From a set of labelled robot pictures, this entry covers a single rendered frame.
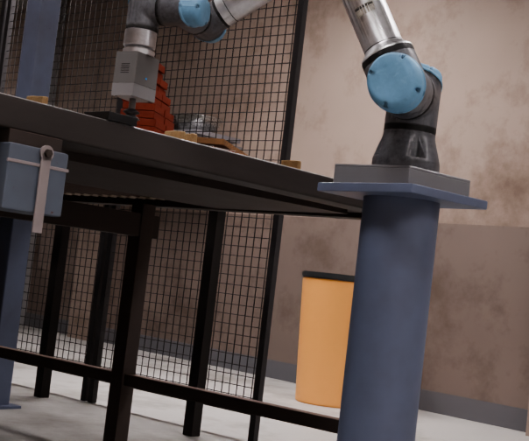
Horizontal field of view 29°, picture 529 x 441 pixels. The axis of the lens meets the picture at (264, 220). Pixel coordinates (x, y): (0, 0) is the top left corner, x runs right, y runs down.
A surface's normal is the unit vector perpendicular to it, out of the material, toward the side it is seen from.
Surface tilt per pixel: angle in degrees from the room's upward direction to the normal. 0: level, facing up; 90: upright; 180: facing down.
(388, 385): 90
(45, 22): 90
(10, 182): 90
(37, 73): 90
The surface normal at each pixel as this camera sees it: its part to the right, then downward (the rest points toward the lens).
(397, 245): -0.11, -0.07
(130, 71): -0.50, -0.11
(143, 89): 0.85, 0.07
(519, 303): -0.72, -0.12
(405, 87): -0.29, 0.04
